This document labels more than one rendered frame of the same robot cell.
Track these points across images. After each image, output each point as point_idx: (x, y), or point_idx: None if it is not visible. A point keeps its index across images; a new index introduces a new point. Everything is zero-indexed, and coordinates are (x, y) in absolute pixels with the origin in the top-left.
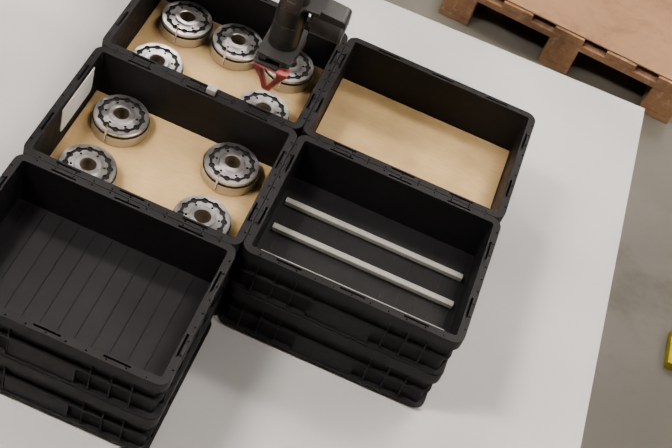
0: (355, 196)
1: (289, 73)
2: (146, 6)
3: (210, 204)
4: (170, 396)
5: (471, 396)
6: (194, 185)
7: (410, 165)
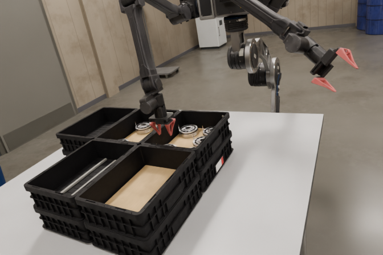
0: None
1: (151, 124)
2: (212, 120)
3: None
4: (68, 153)
5: (37, 247)
6: None
7: (139, 194)
